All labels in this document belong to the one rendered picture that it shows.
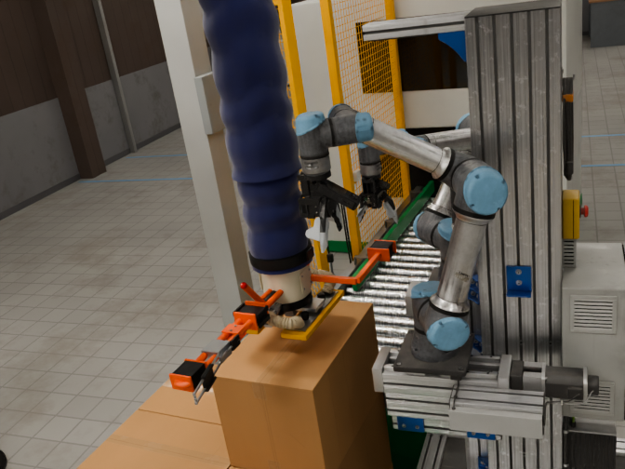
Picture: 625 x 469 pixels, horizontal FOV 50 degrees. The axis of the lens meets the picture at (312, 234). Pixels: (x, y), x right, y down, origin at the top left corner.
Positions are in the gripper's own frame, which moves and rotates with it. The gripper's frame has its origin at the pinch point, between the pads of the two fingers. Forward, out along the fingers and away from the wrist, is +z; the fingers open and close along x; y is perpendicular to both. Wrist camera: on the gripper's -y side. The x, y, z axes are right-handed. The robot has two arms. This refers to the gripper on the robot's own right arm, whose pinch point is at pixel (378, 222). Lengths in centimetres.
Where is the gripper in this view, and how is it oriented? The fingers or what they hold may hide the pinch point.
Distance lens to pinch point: 252.6
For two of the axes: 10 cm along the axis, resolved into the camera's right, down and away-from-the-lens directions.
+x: 9.0, 0.4, -4.4
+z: 1.4, 9.2, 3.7
